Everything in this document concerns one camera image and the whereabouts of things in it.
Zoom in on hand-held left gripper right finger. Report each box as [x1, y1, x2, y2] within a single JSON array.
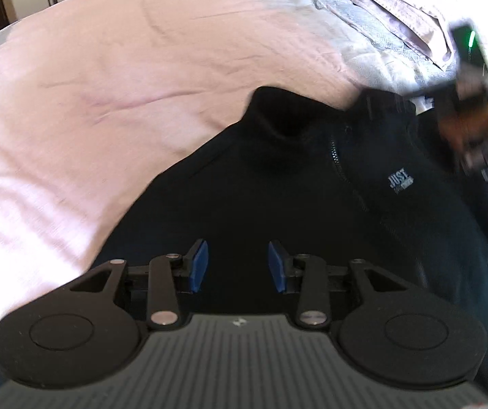
[[268, 240, 407, 330]]

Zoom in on black zip jacket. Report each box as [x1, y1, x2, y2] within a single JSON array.
[[95, 86, 488, 398]]

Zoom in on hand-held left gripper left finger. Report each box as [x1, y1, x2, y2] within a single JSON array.
[[69, 240, 209, 331]]

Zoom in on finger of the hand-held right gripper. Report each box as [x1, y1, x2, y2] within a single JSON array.
[[459, 134, 488, 184]]

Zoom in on pink bedspread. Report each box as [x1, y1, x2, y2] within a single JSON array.
[[0, 0, 453, 350]]

